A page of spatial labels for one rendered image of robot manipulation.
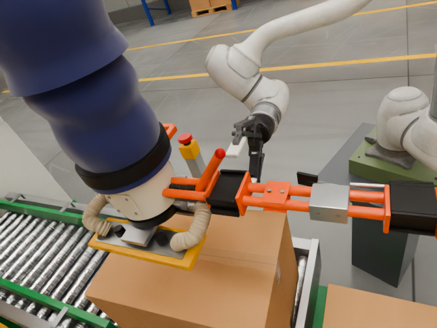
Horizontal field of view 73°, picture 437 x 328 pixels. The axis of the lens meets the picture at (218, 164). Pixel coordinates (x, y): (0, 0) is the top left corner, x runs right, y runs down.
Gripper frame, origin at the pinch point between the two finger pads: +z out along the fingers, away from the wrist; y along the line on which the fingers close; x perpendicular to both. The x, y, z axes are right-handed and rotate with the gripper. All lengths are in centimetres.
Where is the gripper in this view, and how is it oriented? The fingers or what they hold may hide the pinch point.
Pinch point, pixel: (239, 175)
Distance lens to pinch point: 70.5
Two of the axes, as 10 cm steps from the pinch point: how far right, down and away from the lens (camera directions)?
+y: 2.7, 7.5, 6.1
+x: -9.0, -0.4, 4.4
